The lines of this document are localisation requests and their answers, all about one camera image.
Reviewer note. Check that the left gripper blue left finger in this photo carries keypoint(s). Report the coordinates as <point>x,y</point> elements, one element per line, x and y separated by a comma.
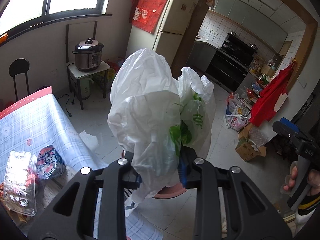
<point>132,178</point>

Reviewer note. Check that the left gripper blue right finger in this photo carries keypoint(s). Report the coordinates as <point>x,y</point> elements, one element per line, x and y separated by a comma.
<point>187,173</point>

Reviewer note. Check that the white green plastic bag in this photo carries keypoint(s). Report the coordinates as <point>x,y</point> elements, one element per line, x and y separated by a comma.
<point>153,115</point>

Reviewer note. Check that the blue snack wrapper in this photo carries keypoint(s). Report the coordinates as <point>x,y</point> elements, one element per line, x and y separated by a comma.
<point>49,164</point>

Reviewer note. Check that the clear plastic clamshell container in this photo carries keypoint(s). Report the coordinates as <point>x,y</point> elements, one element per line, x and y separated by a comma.
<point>20,183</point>

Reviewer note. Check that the brown plastic trash bin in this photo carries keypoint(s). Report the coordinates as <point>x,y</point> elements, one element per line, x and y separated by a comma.
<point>165,193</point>

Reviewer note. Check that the black kitchen stove unit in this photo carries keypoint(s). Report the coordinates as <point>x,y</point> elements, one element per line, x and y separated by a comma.
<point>230,63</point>

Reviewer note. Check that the person's right hand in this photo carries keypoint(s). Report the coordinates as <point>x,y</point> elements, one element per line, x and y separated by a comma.
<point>290,180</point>

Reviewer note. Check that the red hanging garment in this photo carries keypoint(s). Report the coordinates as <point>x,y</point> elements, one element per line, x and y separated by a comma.
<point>263,109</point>

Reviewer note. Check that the cardboard box on floor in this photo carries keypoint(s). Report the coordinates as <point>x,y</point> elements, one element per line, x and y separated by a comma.
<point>251,143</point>

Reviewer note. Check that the plastic bags pile on floor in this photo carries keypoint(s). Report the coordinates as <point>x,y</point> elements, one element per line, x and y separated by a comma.
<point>238,112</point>

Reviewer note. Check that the green white kettle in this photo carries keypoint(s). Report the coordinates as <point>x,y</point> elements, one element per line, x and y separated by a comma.
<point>85,87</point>

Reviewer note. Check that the blue plaid tablecloth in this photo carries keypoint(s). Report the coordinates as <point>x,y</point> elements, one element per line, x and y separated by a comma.
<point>86,201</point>

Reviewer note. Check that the small white side table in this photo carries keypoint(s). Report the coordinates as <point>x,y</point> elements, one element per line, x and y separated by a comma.
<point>79,81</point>

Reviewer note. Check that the colourful bags by fridge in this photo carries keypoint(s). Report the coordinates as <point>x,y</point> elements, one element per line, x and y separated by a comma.
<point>115,65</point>

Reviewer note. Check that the silver electric pressure cooker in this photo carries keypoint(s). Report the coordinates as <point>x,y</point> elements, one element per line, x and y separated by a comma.
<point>88,55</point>

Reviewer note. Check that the white refrigerator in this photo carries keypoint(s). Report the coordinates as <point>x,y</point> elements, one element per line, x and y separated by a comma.
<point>168,33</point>

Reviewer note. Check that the red cloth on refrigerator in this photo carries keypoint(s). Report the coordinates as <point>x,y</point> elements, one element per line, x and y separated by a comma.
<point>146,13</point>

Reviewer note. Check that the yellow package on windowsill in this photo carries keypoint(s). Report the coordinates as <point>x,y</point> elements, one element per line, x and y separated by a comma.
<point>3,38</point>

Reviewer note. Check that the dark framed window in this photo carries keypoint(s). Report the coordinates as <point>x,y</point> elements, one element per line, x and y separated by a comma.
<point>21,16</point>

